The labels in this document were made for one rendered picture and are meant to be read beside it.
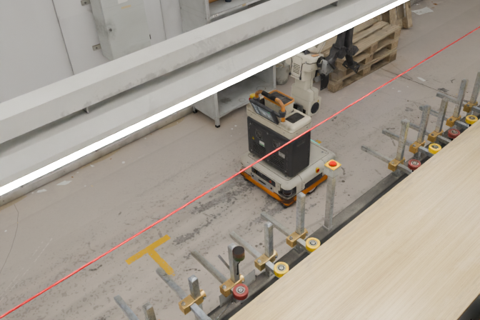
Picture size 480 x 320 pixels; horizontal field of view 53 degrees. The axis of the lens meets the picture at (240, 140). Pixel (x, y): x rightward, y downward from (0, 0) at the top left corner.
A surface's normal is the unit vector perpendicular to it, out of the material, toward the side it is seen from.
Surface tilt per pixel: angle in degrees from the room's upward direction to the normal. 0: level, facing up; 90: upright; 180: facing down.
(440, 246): 0
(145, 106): 61
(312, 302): 0
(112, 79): 90
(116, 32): 90
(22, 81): 90
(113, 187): 0
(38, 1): 90
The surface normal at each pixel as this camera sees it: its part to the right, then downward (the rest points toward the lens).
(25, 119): 0.66, 0.42
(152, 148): -0.05, -0.80
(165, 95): 0.55, -0.03
